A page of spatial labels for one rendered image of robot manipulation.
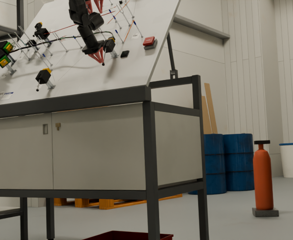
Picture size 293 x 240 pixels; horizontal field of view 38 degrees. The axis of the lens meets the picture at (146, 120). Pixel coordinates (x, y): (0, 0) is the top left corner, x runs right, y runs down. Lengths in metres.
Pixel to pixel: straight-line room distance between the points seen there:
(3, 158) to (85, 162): 0.58
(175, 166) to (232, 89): 7.28
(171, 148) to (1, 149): 0.99
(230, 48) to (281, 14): 1.38
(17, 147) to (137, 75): 0.83
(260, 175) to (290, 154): 4.92
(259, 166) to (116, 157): 1.99
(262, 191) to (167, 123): 1.89
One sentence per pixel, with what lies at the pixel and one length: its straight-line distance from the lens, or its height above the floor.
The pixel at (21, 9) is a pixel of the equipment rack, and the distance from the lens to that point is 3.16.
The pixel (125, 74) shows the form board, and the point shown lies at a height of 0.94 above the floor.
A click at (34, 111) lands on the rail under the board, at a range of 2.28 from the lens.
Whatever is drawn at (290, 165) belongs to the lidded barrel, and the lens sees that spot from 8.69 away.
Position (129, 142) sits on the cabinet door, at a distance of 1.95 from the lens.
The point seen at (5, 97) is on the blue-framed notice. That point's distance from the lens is 2.51.
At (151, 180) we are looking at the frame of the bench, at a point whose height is 0.45.
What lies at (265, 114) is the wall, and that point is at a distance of 8.93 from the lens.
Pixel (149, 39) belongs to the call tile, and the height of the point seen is 1.11.
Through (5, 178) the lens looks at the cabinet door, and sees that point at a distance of 2.49.
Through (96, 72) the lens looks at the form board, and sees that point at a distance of 2.16.
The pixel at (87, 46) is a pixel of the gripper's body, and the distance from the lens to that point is 2.03.
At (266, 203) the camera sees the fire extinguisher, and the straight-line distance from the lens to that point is 3.79.
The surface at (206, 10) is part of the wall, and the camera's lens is 9.24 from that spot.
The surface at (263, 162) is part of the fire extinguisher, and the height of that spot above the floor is 0.45.
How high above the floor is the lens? 0.56
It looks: 5 degrees up
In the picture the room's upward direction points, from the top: 2 degrees counter-clockwise
